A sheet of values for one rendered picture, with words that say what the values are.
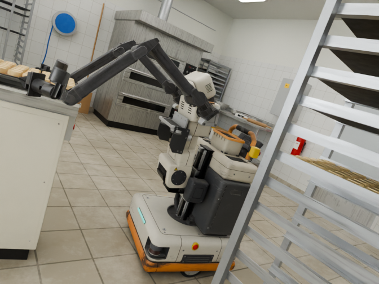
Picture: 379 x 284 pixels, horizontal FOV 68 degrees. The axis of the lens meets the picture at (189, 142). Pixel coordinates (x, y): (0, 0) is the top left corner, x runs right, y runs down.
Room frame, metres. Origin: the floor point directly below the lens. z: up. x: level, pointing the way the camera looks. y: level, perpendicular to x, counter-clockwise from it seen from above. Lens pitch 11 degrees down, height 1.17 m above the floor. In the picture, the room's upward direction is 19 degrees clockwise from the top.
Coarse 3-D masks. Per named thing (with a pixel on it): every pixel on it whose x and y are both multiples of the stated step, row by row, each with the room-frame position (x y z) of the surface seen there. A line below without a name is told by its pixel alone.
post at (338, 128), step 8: (344, 104) 1.19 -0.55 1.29; (352, 104) 1.17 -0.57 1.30; (336, 128) 1.18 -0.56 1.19; (336, 136) 1.17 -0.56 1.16; (328, 152) 1.17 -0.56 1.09; (312, 184) 1.18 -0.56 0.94; (312, 192) 1.17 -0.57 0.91; (304, 208) 1.17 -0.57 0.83; (296, 224) 1.17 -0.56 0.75; (288, 240) 1.17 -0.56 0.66; (288, 248) 1.18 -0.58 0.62; (280, 264) 1.18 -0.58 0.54
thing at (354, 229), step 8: (272, 184) 0.85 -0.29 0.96; (280, 184) 0.83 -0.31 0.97; (280, 192) 0.83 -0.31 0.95; (288, 192) 0.81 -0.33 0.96; (296, 192) 0.80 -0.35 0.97; (296, 200) 0.79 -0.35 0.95; (304, 200) 0.78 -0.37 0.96; (312, 200) 0.76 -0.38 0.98; (312, 208) 0.76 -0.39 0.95; (320, 208) 0.74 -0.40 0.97; (328, 208) 0.73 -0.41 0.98; (328, 216) 0.72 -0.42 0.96; (336, 216) 0.71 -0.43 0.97; (336, 224) 0.71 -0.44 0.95; (344, 224) 0.70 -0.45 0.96; (352, 224) 0.68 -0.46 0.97; (352, 232) 0.68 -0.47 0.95; (360, 232) 0.67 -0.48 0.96; (368, 232) 0.66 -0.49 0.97; (368, 240) 0.65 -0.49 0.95; (376, 240) 0.64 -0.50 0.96
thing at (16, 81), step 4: (0, 76) 1.41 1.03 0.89; (4, 76) 1.41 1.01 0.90; (8, 76) 1.43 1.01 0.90; (0, 80) 1.41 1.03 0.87; (4, 80) 1.42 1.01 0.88; (8, 80) 1.42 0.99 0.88; (12, 80) 1.43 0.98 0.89; (16, 80) 1.44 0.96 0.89; (4, 84) 1.42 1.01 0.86; (8, 84) 1.43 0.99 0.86; (12, 84) 1.43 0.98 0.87; (16, 84) 1.44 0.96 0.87; (20, 84) 1.45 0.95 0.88; (20, 88) 1.45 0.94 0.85; (24, 88) 1.46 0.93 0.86
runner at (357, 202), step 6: (312, 180) 1.18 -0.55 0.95; (318, 180) 1.16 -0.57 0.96; (318, 186) 1.13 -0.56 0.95; (324, 186) 1.14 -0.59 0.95; (330, 186) 1.13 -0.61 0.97; (330, 192) 1.10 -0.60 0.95; (336, 192) 1.11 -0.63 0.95; (342, 192) 1.09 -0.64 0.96; (342, 198) 1.06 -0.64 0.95; (348, 198) 1.07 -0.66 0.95; (354, 198) 1.06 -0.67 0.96; (354, 204) 1.03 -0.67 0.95; (360, 204) 1.04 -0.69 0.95; (366, 204) 1.03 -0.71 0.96; (372, 210) 1.01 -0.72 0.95; (378, 210) 1.00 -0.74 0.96
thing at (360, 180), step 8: (304, 160) 0.91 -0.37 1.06; (312, 160) 0.96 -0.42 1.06; (320, 160) 1.05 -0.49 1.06; (328, 168) 0.91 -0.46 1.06; (336, 168) 0.96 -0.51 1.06; (344, 168) 1.05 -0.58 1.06; (344, 176) 0.83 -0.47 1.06; (352, 176) 0.91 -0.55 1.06; (360, 176) 0.97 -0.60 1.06; (360, 184) 0.79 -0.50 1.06; (368, 184) 0.84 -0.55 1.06; (376, 184) 0.92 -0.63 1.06; (376, 192) 0.73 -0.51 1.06
